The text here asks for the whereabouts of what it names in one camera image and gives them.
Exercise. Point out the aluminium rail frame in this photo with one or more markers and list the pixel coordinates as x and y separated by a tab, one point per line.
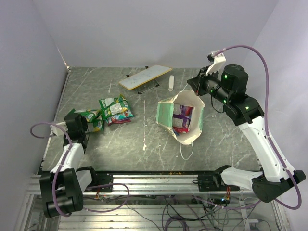
168	201

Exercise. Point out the yellow framed whiteboard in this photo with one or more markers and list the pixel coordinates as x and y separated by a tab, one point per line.
144	76

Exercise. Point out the whiteboard wire stand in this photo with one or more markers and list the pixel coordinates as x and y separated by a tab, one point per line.
145	87

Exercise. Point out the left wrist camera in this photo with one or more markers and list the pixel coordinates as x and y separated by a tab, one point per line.
59	129

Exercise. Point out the green Fox's candy bag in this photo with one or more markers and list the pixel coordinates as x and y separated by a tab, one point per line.
93	118

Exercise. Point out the purple red candy bag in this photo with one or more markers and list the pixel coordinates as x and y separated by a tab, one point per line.
115	121

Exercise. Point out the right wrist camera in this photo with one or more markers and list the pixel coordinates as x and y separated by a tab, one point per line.
217	60

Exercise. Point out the teal Fox's mint bag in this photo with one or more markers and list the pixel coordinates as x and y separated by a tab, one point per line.
123	115

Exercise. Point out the large purple snack bag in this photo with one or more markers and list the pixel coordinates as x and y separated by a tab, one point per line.
181	116

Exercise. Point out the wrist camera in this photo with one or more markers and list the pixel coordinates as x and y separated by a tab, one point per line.
217	60
59	129

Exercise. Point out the decorated paper gift bag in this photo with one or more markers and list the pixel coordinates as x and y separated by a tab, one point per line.
164	116

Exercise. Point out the red snack packet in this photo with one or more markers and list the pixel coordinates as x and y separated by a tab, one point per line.
180	130

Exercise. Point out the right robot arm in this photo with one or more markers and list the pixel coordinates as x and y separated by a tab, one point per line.
276	175

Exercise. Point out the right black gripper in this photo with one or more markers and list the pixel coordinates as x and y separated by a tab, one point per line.
198	82

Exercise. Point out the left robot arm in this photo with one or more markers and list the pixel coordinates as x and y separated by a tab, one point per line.
62	188

